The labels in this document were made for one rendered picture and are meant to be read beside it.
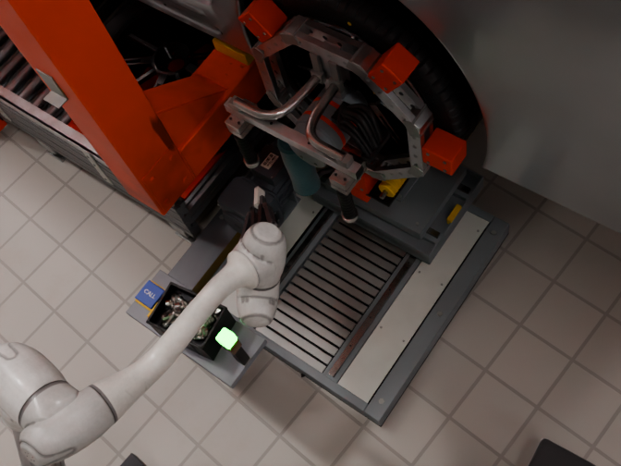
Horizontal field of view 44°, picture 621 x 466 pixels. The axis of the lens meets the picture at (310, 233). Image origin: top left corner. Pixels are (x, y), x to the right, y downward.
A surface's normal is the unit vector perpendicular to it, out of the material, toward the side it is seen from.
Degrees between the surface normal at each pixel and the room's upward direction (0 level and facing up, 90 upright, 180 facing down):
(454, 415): 0
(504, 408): 0
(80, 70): 90
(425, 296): 0
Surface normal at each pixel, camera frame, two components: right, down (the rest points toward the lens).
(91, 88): 0.80, 0.46
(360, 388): -0.17, -0.44
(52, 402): 0.14, -0.60
